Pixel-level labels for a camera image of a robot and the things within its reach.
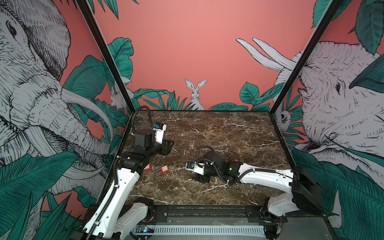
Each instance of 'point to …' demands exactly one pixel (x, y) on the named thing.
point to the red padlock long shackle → (235, 160)
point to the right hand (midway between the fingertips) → (191, 170)
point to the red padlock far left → (148, 167)
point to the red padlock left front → (164, 169)
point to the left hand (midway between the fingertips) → (169, 139)
